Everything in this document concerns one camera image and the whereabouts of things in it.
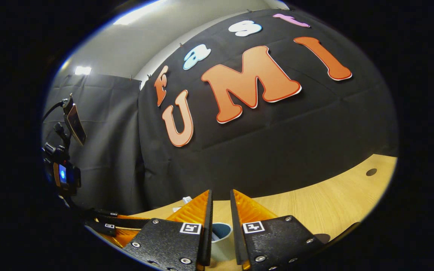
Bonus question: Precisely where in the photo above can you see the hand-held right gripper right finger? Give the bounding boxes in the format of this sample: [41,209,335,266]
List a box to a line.
[229,189,325,271]

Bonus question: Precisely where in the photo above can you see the wooden desktop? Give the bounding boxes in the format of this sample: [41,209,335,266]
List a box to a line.
[96,154,397,271]

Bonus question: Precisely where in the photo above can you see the light blue cup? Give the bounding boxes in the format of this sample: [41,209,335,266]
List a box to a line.
[210,222,238,268]

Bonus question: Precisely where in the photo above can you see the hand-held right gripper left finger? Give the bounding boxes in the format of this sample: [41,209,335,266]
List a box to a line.
[122,189,214,271]

